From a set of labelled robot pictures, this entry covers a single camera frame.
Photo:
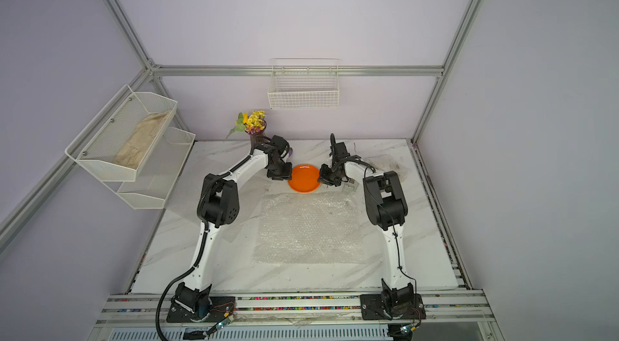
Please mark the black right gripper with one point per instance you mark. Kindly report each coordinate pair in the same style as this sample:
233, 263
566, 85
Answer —
320, 179

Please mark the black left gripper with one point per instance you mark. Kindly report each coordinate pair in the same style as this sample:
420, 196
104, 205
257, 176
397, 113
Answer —
287, 175

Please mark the orange dinner plate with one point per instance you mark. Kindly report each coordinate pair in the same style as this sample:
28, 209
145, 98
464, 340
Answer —
305, 179

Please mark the clear bubble wrap sheet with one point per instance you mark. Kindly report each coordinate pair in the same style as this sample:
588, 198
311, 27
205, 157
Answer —
276, 225
387, 163

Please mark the white tape dispenser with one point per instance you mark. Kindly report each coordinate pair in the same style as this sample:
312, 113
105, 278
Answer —
349, 186

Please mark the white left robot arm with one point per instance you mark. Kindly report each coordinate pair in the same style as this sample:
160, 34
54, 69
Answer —
219, 206

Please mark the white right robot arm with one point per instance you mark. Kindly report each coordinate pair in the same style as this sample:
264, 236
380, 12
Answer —
386, 208

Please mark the yellow artificial flowers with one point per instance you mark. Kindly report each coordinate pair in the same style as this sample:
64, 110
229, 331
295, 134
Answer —
251, 123

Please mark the beige cloth in shelf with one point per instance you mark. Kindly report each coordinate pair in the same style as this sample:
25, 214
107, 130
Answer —
135, 149

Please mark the white mesh two-tier shelf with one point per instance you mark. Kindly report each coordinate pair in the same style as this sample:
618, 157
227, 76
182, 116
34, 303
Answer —
94, 149

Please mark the white wire wall basket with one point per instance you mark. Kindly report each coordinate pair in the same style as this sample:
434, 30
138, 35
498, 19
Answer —
303, 85

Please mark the aluminium frame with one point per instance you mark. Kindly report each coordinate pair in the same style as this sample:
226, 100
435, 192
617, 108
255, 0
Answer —
60, 59

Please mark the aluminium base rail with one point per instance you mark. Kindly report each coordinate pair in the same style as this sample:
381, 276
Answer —
450, 315

